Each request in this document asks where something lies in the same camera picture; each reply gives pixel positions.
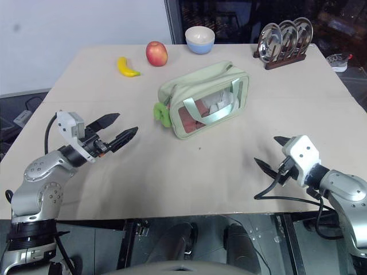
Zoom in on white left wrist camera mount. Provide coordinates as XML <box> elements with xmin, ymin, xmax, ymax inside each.
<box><xmin>55</xmin><ymin>110</ymin><xmax>97</xmax><ymax>164</ymax></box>

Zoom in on blue and cream bowl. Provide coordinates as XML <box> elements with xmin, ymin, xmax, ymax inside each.
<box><xmin>184</xmin><ymin>26</ymin><xmax>216</xmax><ymax>55</ymax></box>

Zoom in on green fuzzy zipper charm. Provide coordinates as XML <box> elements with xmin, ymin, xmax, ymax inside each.
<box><xmin>153</xmin><ymin>101</ymin><xmax>173</xmax><ymax>128</ymax></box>

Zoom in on black metal table leg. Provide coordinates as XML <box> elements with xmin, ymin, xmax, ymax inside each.
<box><xmin>282</xmin><ymin>213</ymin><xmax>305</xmax><ymax>275</ymax></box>
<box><xmin>116</xmin><ymin>218</ymin><xmax>138</xmax><ymax>270</ymax></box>

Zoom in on grey rounded robot torso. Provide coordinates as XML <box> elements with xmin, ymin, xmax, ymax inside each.
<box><xmin>103</xmin><ymin>258</ymin><xmax>260</xmax><ymax>275</ymax></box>

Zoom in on yellow banana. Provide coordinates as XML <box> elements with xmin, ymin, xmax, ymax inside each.
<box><xmin>116</xmin><ymin>56</ymin><xmax>142</xmax><ymax>78</ymax></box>

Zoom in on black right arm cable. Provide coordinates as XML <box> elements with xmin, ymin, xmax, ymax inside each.
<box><xmin>253</xmin><ymin>178</ymin><xmax>345</xmax><ymax>240</ymax></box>

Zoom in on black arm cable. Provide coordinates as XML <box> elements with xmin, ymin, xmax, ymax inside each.
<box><xmin>44</xmin><ymin>112</ymin><xmax>60</xmax><ymax>155</ymax></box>
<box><xmin>253</xmin><ymin>178</ymin><xmax>345</xmax><ymax>240</ymax></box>

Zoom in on clear glass cup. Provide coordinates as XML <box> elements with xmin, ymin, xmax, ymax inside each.
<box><xmin>326</xmin><ymin>53</ymin><xmax>353</xmax><ymax>73</ymax></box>

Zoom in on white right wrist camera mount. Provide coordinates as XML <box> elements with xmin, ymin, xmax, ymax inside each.
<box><xmin>282</xmin><ymin>135</ymin><xmax>321</xmax><ymax>187</ymax></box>

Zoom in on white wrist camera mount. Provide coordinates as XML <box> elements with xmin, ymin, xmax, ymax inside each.
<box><xmin>282</xmin><ymin>135</ymin><xmax>321</xmax><ymax>187</ymax></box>
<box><xmin>55</xmin><ymin>110</ymin><xmax>97</xmax><ymax>164</ymax></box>

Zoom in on dark wooden plate rack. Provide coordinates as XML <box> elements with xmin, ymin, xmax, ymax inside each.
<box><xmin>253</xmin><ymin>49</ymin><xmax>306</xmax><ymax>70</ymax></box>

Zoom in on round steel plate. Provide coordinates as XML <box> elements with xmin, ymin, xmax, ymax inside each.
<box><xmin>257</xmin><ymin>22</ymin><xmax>283</xmax><ymax>63</ymax></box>
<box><xmin>277</xmin><ymin>19</ymin><xmax>299</xmax><ymax>57</ymax></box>
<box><xmin>292</xmin><ymin>17</ymin><xmax>314</xmax><ymax>54</ymax></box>

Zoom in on white cloth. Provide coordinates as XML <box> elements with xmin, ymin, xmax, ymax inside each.
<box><xmin>200</xmin><ymin>91</ymin><xmax>239</xmax><ymax>116</ymax></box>

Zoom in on dark glass cabinet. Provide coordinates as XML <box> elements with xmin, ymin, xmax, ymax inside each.
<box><xmin>164</xmin><ymin>0</ymin><xmax>367</xmax><ymax>45</ymax></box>

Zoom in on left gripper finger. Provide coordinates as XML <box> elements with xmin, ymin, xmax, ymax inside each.
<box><xmin>108</xmin><ymin>126</ymin><xmax>139</xmax><ymax>153</ymax></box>
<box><xmin>85</xmin><ymin>112</ymin><xmax>122</xmax><ymax>136</ymax></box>

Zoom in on red apple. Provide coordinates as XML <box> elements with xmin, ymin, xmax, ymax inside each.
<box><xmin>145</xmin><ymin>41</ymin><xmax>169</xmax><ymax>68</ymax></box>

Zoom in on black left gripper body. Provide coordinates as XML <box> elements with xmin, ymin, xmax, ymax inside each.
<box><xmin>81</xmin><ymin>127</ymin><xmax>113</xmax><ymax>158</ymax></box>

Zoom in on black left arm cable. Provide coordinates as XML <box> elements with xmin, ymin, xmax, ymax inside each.
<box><xmin>44</xmin><ymin>112</ymin><xmax>60</xmax><ymax>155</ymax></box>

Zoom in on pink cloth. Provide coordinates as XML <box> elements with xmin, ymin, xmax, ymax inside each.
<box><xmin>178</xmin><ymin>103</ymin><xmax>210</xmax><ymax>134</ymax></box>

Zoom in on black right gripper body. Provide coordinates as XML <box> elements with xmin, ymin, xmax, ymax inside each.
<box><xmin>275</xmin><ymin>156</ymin><xmax>300</xmax><ymax>187</ymax></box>

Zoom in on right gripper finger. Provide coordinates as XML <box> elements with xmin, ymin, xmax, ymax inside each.
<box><xmin>273</xmin><ymin>136</ymin><xmax>292</xmax><ymax>149</ymax></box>
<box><xmin>253</xmin><ymin>157</ymin><xmax>279</xmax><ymax>182</ymax></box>

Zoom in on green transparent toiletry bag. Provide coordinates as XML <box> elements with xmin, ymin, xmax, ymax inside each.
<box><xmin>158</xmin><ymin>60</ymin><xmax>251</xmax><ymax>140</ymax></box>

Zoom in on grey power adapter box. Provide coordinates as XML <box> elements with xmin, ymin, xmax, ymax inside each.
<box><xmin>13</xmin><ymin>109</ymin><xmax>33</xmax><ymax>126</ymax></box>

